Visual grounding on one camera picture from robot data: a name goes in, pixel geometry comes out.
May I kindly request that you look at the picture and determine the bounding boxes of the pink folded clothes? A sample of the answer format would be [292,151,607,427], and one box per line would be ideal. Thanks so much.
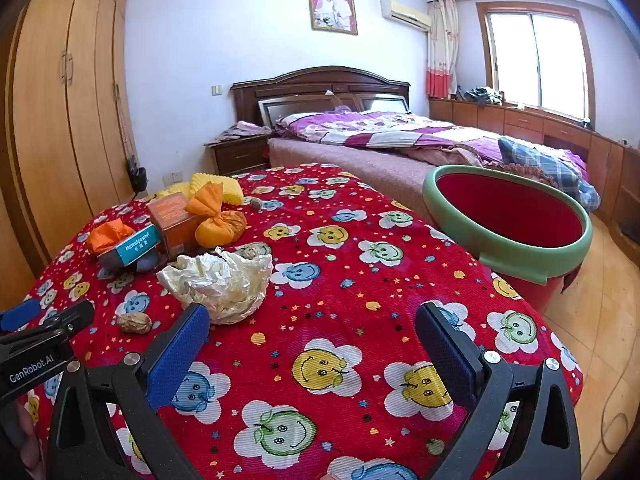
[210,120,273,143]

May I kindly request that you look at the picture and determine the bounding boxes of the red bin with green rim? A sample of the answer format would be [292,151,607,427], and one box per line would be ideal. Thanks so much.
[422,164,593,313]

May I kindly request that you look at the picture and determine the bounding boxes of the purple and white quilt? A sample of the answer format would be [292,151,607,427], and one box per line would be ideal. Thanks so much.
[276,110,588,181]

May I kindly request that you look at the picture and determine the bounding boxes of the low wooden window cabinet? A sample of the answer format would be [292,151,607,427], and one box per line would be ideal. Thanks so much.
[429,97,640,241]

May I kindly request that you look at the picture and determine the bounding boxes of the crumpled white paper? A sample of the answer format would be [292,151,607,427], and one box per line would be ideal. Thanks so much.
[156,247,274,325]

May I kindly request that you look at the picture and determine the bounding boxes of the red smiley flower tablecloth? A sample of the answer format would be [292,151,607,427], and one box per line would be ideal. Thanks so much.
[22,162,583,480]

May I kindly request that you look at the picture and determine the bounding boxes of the blue plaid cloth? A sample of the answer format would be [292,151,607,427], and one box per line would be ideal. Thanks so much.
[497,136,601,211]

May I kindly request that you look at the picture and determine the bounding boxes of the purple patterned pillow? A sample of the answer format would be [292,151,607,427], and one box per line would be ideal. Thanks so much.
[276,111,351,133]

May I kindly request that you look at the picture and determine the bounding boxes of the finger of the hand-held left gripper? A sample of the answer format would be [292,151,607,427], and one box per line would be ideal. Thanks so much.
[0,299,42,332]
[0,301,96,348]

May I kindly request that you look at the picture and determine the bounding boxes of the teal and white box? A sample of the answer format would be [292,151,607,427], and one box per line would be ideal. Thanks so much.
[97,230,162,268]

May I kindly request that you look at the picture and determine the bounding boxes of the wooden framed window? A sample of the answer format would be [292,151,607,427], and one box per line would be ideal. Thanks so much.
[475,2,598,123]

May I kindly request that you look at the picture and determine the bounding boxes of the orange tied fabric bag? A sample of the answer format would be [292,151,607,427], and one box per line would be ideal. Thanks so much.
[184,181,247,248]

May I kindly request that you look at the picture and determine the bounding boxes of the white and red curtain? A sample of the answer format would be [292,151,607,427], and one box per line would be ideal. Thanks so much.
[425,0,460,101]

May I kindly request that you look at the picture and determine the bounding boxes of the dark wooden headboard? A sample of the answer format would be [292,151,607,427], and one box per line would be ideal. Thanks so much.
[230,65,412,127]

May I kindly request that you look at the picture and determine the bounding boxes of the orange cardboard box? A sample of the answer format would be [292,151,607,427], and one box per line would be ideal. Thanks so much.
[147,194,202,261]

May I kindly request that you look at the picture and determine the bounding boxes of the framed wall photo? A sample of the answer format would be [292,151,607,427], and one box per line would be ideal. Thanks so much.
[306,0,359,36]

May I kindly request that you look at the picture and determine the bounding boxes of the dark wooden nightstand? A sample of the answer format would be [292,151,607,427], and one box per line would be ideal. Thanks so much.
[203,132,273,176]

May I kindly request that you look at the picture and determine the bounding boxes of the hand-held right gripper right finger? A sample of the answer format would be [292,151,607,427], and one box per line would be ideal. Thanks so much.
[414,302,583,480]

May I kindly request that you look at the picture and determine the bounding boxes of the wooden wardrobe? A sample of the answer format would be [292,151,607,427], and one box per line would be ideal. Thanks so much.
[0,0,147,281]

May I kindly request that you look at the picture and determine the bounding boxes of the peanut in shell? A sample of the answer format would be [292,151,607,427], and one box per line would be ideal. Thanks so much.
[117,311,153,335]

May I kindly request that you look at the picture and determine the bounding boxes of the yellow foam fruit net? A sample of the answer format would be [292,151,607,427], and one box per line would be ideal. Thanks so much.
[192,172,244,208]
[155,182,197,202]

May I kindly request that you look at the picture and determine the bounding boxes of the bed with pink sheet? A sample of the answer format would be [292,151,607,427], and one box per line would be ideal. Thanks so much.
[267,110,601,213]

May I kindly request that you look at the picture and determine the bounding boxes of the dark clothes pile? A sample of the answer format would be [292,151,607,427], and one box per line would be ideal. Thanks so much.
[465,86,506,107]

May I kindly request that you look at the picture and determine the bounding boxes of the walnut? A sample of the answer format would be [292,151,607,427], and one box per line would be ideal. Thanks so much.
[235,242,271,262]

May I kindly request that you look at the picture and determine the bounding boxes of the orange crumpled fabric bag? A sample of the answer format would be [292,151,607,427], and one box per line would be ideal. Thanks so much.
[85,220,136,256]

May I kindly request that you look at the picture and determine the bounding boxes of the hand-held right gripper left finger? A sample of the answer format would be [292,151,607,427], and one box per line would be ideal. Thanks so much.
[46,303,211,480]

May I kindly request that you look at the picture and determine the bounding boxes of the black hanging pouch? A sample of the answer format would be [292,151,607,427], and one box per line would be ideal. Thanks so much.
[127,157,149,192]

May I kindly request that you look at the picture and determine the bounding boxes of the wall air conditioner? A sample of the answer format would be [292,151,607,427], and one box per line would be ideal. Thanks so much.
[380,0,432,32]

